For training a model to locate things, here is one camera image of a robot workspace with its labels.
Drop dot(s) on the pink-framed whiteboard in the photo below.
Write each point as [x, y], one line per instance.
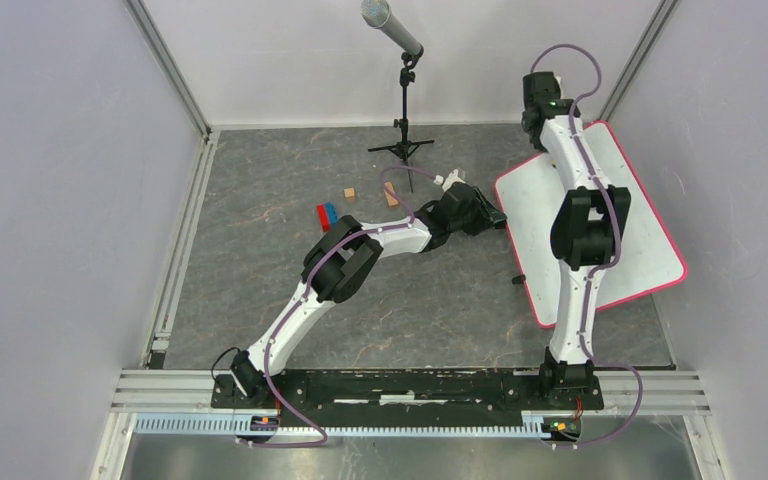
[530, 195]

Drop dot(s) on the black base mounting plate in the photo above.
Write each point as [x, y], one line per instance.
[423, 398]

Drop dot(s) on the red blue toy brick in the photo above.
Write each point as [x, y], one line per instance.
[327, 216]

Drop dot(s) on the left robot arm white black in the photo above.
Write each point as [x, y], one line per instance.
[339, 263]

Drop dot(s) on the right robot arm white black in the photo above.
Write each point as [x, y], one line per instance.
[586, 234]

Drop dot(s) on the silver microphone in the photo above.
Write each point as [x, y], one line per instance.
[378, 15]

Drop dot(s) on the small wooden cube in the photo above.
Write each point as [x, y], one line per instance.
[349, 194]

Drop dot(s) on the black microphone tripod stand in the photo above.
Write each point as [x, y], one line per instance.
[405, 148]

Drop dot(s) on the grey slotted cable duct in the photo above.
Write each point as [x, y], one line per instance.
[247, 425]

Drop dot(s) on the long wooden block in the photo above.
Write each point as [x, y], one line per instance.
[390, 197]

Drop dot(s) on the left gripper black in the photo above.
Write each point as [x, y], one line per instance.
[486, 213]

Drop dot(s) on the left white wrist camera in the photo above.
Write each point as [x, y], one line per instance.
[450, 180]

